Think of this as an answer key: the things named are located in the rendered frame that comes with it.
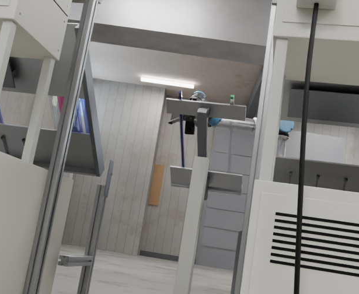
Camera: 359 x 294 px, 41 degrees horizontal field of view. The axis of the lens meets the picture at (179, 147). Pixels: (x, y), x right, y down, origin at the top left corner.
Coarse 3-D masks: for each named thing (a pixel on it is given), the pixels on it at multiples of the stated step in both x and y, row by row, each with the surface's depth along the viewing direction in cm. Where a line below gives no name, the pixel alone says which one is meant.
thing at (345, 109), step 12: (288, 84) 180; (300, 84) 179; (312, 84) 178; (324, 84) 177; (336, 84) 176; (288, 96) 183; (300, 96) 178; (312, 96) 176; (324, 96) 175; (336, 96) 174; (348, 96) 173; (288, 108) 182; (300, 108) 180; (312, 108) 179; (324, 108) 178; (336, 108) 177; (348, 108) 176; (288, 120) 189; (300, 120) 188; (312, 120) 186; (324, 120) 181; (336, 120) 180; (348, 120) 178
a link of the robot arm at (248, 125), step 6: (222, 120) 259; (228, 120) 260; (234, 120) 261; (246, 120) 264; (252, 120) 266; (210, 126) 259; (216, 126) 260; (222, 126) 260; (228, 126) 261; (234, 126) 262; (240, 126) 263; (246, 126) 264; (252, 126) 265; (252, 132) 268
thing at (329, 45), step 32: (288, 0) 128; (320, 0) 121; (352, 0) 124; (288, 32) 126; (320, 32) 124; (352, 32) 123; (288, 64) 144; (320, 64) 140; (352, 64) 136; (288, 224) 115; (320, 224) 114; (352, 224) 113; (256, 256) 115; (288, 256) 114; (320, 256) 112; (352, 256) 111; (256, 288) 113; (288, 288) 112; (320, 288) 111; (352, 288) 110
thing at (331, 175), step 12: (276, 156) 200; (276, 168) 203; (288, 168) 202; (312, 168) 199; (324, 168) 197; (336, 168) 196; (348, 168) 195; (276, 180) 207; (288, 180) 205; (312, 180) 202; (324, 180) 201; (336, 180) 199; (348, 180) 198
